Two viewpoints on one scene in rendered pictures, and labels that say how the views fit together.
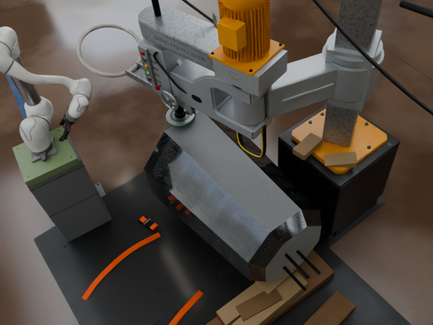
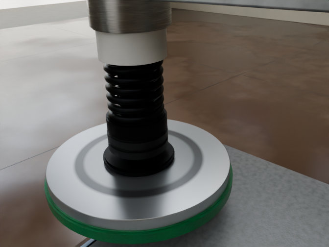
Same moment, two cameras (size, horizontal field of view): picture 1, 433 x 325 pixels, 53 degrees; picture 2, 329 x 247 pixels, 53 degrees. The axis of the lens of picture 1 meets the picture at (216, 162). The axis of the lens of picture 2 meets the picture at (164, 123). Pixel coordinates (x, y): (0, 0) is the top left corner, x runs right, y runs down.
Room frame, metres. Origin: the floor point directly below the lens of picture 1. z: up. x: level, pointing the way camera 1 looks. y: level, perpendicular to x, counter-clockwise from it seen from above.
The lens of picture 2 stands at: (2.03, 0.29, 1.09)
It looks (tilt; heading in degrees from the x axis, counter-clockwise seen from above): 27 degrees down; 340
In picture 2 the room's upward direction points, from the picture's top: 1 degrees counter-clockwise
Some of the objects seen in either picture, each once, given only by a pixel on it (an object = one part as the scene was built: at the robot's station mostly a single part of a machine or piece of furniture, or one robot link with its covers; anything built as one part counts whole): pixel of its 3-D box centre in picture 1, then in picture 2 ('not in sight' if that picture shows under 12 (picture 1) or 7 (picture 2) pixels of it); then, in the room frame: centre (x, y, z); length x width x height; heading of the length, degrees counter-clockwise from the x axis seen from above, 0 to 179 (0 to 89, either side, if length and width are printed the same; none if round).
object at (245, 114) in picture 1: (249, 102); not in sight; (1.86, -0.24, 1.34); 0.19 x 0.19 x 0.20
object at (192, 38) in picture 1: (203, 46); not in sight; (2.09, -0.03, 1.61); 0.96 x 0.25 x 0.17; 43
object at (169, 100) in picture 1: (173, 97); not in sight; (2.18, 0.22, 1.20); 0.15 x 0.10 x 0.15; 43
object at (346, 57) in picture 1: (350, 68); not in sight; (2.01, -0.87, 1.36); 0.35 x 0.35 x 0.41
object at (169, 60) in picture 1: (178, 70); not in sight; (2.29, 0.15, 1.32); 0.36 x 0.22 x 0.45; 43
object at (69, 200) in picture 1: (66, 187); not in sight; (2.22, 1.21, 0.40); 0.50 x 0.50 x 0.80; 23
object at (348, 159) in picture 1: (340, 158); not in sight; (1.77, -0.81, 0.80); 0.20 x 0.10 x 0.05; 76
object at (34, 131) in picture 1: (33, 132); not in sight; (2.23, 1.21, 1.03); 0.18 x 0.16 x 0.22; 175
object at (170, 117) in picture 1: (180, 115); (139, 160); (2.35, 0.21, 0.87); 0.21 x 0.21 x 0.01
